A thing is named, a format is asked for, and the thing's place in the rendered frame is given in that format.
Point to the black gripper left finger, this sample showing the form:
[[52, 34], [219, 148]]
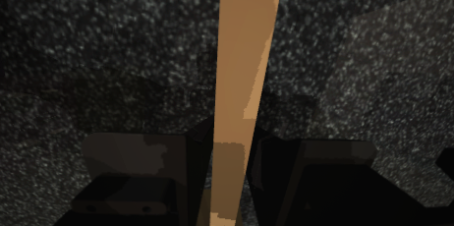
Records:
[[183, 158]]

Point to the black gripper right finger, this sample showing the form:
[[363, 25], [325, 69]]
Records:
[[275, 168]]

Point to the long wooden rail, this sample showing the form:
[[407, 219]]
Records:
[[244, 38]]

